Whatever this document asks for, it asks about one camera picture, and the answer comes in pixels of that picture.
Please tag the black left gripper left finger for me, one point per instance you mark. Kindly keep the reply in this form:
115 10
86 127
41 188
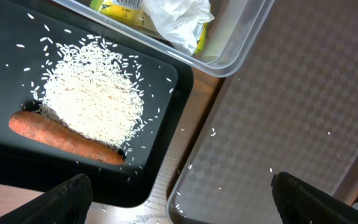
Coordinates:
68 203

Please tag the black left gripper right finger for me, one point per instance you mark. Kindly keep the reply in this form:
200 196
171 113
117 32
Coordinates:
300 203

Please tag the orange carrot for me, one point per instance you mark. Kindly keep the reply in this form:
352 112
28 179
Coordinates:
46 131

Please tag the pile of white rice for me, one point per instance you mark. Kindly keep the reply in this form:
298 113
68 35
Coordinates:
93 89

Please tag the green snack wrapper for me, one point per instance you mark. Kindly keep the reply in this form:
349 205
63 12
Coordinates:
131 13

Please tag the white napkin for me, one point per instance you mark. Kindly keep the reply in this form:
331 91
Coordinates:
175 20

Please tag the black waste tray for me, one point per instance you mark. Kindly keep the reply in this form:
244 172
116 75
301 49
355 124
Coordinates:
29 34

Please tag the clear plastic waste bin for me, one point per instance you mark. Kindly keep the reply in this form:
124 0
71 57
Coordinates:
228 38

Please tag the dark brown serving tray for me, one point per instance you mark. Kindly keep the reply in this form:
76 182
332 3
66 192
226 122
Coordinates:
292 107

